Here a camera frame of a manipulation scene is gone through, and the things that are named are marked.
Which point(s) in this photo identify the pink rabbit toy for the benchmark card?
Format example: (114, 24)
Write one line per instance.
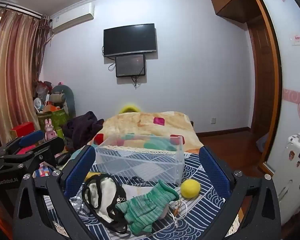
(50, 130)

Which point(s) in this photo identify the small white fan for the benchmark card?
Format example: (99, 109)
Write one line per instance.
(38, 103)

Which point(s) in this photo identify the small black monitor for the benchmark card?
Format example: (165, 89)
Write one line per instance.
(130, 65)

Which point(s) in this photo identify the yellow sponge ball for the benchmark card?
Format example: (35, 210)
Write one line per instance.
(190, 188)
(91, 176)

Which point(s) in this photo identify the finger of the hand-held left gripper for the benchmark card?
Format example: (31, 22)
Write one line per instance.
(48, 147)
(31, 138)

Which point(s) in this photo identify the colourful striped packet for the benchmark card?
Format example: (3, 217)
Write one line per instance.
(43, 171)

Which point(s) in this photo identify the dark purple cloth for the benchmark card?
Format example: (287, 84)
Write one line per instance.
(80, 130)

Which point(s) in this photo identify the white sliding wardrobe door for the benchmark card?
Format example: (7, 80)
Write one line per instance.
(290, 80)

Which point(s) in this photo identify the striped brown curtain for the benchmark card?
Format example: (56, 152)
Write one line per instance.
(12, 67)

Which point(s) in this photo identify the red box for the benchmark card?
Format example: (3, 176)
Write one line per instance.
(22, 128)

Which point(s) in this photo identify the blue wave-patterned bed sheet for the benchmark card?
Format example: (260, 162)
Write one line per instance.
(197, 212)

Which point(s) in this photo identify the green cardboard box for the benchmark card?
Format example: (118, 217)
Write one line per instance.
(60, 117)

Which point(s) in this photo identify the white cloth with black trim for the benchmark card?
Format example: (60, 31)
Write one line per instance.
(100, 197)

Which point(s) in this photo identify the white air conditioner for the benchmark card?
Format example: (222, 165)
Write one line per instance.
(72, 17)

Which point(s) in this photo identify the red white wall sticker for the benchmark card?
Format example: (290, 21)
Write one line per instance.
(297, 39)

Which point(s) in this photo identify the white small refrigerator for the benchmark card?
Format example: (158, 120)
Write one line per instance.
(293, 175)

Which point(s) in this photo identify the brown wooden door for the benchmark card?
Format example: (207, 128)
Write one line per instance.
(261, 85)

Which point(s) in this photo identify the black wall television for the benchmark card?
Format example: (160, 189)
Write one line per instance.
(129, 40)

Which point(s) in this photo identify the wooden overhead cabinet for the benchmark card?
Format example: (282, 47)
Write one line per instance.
(230, 2)

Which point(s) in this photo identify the silver foil wrapper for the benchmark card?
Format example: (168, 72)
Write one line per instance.
(77, 206)

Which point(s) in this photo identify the beige patterned blanket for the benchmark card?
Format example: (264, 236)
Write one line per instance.
(140, 122)

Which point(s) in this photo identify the black white patterned cloth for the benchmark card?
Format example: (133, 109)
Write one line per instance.
(137, 180)

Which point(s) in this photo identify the clear plastic storage box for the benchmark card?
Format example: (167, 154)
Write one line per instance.
(140, 165)

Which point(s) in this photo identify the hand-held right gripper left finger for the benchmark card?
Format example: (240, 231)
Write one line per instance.
(80, 170)

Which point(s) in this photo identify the white wall outlet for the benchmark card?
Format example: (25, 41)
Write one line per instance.
(213, 120)

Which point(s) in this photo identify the green knit glove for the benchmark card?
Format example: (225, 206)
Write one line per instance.
(142, 205)

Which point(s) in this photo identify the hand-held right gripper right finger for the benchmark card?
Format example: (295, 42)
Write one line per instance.
(213, 172)

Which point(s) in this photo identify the yellow round object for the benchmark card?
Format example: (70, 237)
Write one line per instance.
(129, 108)

